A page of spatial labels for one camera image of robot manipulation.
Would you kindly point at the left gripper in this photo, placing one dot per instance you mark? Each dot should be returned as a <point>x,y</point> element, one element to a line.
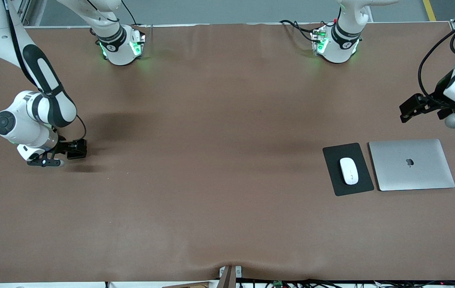
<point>439,97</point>

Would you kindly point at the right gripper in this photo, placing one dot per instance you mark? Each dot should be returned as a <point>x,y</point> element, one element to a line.
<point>66,147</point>

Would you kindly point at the white computer mouse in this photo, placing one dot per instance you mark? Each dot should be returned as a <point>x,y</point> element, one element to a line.
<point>349,172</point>

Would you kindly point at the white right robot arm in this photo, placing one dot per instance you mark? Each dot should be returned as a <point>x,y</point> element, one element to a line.
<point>23,124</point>

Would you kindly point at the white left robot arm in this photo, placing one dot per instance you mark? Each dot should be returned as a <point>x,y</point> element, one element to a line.
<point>341,40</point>

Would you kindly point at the black mouse pad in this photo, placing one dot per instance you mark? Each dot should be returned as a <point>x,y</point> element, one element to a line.
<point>331,160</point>

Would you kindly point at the silver laptop with apple logo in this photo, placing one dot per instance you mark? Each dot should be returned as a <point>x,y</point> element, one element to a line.
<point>423,176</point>

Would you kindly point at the brown table cover mat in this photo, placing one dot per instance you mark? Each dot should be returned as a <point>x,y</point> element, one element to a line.
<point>171,220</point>

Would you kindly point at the metal bracket with brown post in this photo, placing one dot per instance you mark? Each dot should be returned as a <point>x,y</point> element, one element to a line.
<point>229,278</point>

